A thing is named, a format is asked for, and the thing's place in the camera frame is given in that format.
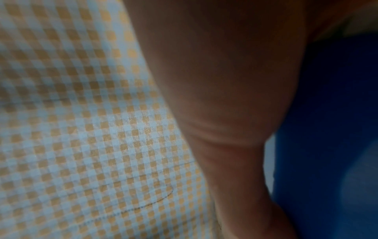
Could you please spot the person's right hand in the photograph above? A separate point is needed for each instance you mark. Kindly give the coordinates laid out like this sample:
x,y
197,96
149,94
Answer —
x,y
221,70

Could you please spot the blue tape dispenser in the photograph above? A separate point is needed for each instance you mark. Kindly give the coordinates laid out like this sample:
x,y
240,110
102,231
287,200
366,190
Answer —
x,y
324,140

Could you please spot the yellow white checked cloth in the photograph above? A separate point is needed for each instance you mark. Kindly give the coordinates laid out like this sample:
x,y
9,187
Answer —
x,y
73,116

